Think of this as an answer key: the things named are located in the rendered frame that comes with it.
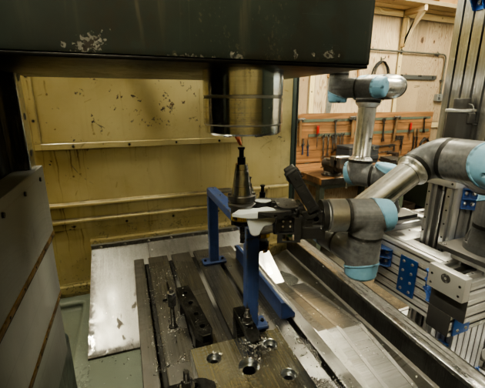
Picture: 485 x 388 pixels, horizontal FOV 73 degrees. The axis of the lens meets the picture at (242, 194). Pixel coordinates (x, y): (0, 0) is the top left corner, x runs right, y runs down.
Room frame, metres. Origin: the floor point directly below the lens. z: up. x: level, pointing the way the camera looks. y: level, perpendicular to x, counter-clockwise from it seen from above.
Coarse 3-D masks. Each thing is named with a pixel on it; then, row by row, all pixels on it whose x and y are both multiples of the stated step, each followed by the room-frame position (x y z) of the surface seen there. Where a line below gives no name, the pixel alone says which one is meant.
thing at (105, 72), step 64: (0, 0) 0.45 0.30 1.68; (64, 0) 0.47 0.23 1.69; (128, 0) 0.50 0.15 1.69; (192, 0) 0.53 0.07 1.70; (256, 0) 0.56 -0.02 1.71; (320, 0) 0.60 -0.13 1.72; (0, 64) 0.56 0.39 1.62; (64, 64) 0.56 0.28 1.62; (128, 64) 0.56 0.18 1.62; (192, 64) 0.56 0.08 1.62; (256, 64) 0.57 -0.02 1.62; (320, 64) 0.61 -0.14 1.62
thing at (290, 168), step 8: (288, 168) 0.69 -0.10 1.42; (296, 168) 0.69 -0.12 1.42; (288, 176) 0.67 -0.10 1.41; (296, 176) 0.67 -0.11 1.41; (296, 184) 0.67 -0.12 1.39; (304, 184) 0.67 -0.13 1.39; (304, 192) 0.67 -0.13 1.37; (304, 200) 0.67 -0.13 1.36; (312, 200) 0.67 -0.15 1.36; (312, 208) 0.67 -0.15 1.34
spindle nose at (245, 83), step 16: (208, 80) 0.64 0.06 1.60; (224, 80) 0.61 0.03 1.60; (240, 80) 0.61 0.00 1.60; (256, 80) 0.61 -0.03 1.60; (272, 80) 0.63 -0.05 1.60; (208, 96) 0.64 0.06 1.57; (224, 96) 0.62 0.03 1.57; (240, 96) 0.61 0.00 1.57; (256, 96) 0.61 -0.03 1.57; (272, 96) 0.63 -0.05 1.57; (208, 112) 0.64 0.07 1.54; (224, 112) 0.61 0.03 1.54; (240, 112) 0.61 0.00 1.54; (256, 112) 0.61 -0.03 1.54; (272, 112) 0.63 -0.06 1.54; (208, 128) 0.65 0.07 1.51; (224, 128) 0.62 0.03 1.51; (240, 128) 0.61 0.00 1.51; (256, 128) 0.61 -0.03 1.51; (272, 128) 0.63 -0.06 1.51
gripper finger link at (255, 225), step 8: (264, 208) 0.66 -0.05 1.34; (272, 208) 0.66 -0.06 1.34; (232, 216) 0.65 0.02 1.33; (240, 216) 0.65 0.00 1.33; (248, 216) 0.64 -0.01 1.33; (256, 216) 0.64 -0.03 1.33; (248, 224) 0.65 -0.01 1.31; (256, 224) 0.65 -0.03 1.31; (264, 224) 0.66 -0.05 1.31; (256, 232) 0.65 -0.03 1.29
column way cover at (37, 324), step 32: (0, 192) 0.53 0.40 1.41; (32, 192) 0.66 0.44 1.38; (0, 224) 0.47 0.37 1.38; (32, 224) 0.62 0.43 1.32; (0, 256) 0.45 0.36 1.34; (32, 256) 0.58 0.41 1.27; (0, 288) 0.42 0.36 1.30; (32, 288) 0.57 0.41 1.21; (0, 320) 0.40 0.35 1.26; (32, 320) 0.53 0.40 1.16; (0, 352) 0.39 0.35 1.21; (32, 352) 0.50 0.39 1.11; (64, 352) 0.72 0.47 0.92; (0, 384) 0.37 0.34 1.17; (32, 384) 0.47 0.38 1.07
